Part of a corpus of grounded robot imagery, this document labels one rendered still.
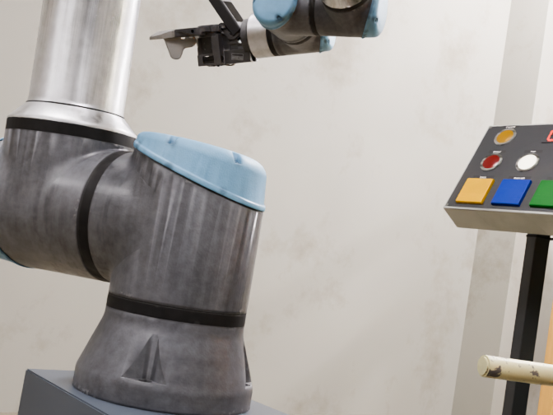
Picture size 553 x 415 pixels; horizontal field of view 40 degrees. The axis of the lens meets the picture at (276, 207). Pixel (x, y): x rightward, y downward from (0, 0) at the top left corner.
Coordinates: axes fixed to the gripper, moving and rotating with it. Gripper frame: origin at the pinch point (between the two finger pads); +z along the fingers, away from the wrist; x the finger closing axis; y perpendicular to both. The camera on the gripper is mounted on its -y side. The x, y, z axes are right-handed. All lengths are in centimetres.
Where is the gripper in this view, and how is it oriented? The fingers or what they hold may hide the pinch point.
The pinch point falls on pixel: (166, 35)
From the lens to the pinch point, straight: 168.9
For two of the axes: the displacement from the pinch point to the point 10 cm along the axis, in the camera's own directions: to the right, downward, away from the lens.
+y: 0.8, 9.8, 1.6
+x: 3.7, -1.8, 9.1
